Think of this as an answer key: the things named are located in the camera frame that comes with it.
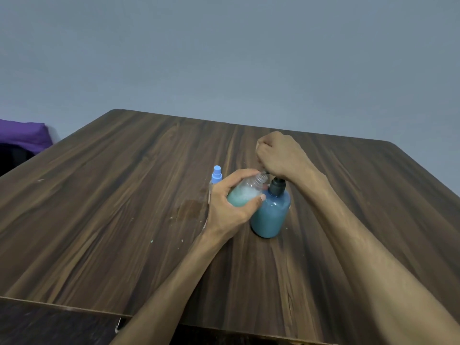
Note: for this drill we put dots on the person's right hand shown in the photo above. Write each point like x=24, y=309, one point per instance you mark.
x=287, y=158

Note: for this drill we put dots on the person's left hand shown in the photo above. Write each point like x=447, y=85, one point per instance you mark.
x=217, y=211

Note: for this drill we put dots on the person's right fingers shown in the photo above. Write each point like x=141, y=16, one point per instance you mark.
x=263, y=152

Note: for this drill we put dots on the person's left thumb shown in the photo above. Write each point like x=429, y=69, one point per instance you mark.
x=249, y=206

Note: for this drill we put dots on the small clear plastic bottle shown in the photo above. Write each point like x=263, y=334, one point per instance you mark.
x=244, y=193

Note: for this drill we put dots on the blue pump bottle black top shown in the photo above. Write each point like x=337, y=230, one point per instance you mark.
x=269, y=216

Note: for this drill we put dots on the person's left forearm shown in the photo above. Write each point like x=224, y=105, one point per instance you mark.
x=169, y=294

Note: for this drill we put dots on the person's right forearm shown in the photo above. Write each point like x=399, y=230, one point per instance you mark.
x=363, y=255

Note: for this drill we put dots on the clear spray bottle blue cap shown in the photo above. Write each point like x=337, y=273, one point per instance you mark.
x=216, y=174

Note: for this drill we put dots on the purple cloth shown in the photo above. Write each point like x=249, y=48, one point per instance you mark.
x=21, y=134

